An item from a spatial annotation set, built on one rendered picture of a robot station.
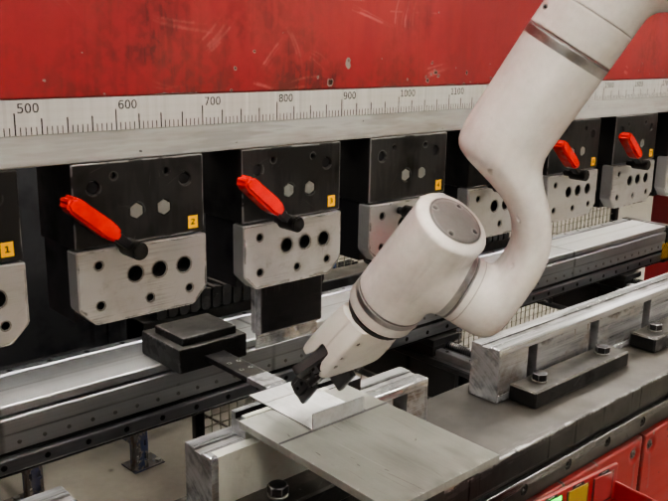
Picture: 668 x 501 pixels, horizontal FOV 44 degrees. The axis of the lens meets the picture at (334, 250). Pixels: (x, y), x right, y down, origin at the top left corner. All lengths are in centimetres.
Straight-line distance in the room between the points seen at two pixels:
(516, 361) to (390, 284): 61
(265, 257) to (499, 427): 54
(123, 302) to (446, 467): 40
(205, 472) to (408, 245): 40
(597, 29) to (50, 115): 51
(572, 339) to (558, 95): 84
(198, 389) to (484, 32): 68
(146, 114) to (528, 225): 40
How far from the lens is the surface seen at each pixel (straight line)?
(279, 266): 98
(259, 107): 94
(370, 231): 108
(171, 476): 299
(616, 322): 172
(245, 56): 93
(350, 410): 106
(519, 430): 135
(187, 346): 123
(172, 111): 88
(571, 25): 81
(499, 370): 141
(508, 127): 81
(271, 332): 106
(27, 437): 121
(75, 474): 307
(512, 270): 86
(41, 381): 125
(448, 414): 138
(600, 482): 135
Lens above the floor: 146
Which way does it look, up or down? 14 degrees down
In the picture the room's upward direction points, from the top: 1 degrees clockwise
